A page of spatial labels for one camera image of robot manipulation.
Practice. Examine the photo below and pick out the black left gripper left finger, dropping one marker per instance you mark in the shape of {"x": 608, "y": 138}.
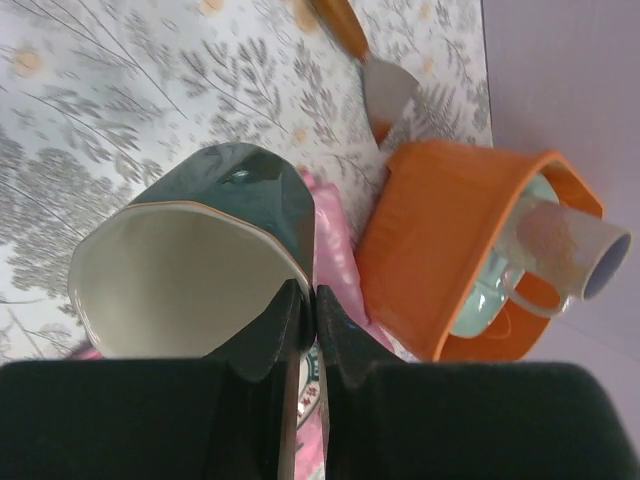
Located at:
{"x": 228, "y": 415}

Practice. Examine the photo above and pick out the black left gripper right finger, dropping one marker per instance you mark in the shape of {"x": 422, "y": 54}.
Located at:
{"x": 392, "y": 419}

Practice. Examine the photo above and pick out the dark green mug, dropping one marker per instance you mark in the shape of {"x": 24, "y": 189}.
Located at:
{"x": 256, "y": 188}

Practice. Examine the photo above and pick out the pink purple ceramic mug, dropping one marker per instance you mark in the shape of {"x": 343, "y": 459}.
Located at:
{"x": 574, "y": 252}

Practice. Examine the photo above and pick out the orange plastic bin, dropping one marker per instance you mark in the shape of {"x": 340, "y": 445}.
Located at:
{"x": 436, "y": 220}

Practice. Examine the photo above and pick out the green rimmed white plate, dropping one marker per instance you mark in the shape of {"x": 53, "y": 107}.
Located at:
{"x": 308, "y": 385}

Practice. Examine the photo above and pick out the pink satin placemat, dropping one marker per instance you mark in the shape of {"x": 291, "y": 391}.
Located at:
{"x": 335, "y": 260}

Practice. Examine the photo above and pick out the wooden handled metal spatula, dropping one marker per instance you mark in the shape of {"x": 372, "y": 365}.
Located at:
{"x": 387, "y": 87}

